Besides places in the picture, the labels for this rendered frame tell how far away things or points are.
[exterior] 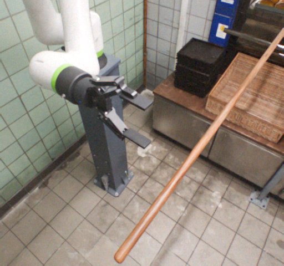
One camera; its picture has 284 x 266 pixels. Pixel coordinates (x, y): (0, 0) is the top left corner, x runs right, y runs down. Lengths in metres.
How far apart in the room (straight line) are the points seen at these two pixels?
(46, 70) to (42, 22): 0.44
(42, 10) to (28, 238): 1.62
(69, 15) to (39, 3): 0.26
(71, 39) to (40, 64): 0.15
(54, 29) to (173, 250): 1.62
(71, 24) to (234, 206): 1.83
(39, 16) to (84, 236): 1.53
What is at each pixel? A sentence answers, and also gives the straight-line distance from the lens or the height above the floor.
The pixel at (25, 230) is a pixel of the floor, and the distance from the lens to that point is 2.19.
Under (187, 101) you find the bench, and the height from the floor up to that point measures 0.58.
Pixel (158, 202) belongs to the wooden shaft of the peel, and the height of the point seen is 1.18.
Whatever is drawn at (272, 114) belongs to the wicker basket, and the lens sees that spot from 2.07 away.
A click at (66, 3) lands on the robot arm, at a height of 1.61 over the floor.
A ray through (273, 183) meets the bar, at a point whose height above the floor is 0.30.
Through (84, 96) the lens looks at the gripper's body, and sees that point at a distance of 0.61.
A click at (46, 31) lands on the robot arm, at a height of 1.41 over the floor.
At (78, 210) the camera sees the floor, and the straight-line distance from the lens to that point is 2.11.
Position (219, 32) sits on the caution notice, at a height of 0.96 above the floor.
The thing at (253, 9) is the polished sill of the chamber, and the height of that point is 1.18.
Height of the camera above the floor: 1.91
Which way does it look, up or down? 48 degrees down
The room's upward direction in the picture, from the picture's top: straight up
